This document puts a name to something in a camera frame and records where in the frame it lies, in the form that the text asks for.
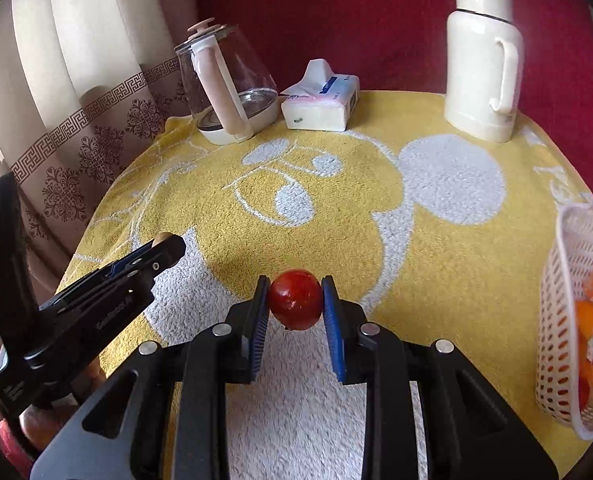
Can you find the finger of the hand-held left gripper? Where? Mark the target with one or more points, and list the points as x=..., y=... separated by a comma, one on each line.
x=124, y=262
x=161, y=257

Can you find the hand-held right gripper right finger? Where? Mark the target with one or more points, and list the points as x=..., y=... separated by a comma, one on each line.
x=334, y=332

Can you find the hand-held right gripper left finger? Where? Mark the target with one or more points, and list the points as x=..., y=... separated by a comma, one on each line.
x=258, y=332

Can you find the red tomato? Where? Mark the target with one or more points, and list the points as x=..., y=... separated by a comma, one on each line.
x=295, y=297

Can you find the white plastic basket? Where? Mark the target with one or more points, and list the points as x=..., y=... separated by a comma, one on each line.
x=556, y=310

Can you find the large orange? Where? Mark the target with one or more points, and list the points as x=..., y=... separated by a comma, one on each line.
x=585, y=319

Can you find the person's left hand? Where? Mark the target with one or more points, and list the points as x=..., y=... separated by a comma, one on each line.
x=36, y=427

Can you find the yellow printed towel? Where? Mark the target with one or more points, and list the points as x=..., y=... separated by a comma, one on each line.
x=426, y=240

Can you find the glass electric kettle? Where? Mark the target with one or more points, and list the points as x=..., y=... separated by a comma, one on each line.
x=236, y=90

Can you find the patterned beige curtain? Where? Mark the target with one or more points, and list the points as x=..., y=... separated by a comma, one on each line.
x=76, y=85

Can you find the soft tissue pack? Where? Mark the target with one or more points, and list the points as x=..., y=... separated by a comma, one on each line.
x=316, y=110

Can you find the cream thermos flask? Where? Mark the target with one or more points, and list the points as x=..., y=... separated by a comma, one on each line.
x=476, y=60

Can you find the red fabric headboard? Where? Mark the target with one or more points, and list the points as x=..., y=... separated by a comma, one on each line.
x=351, y=10

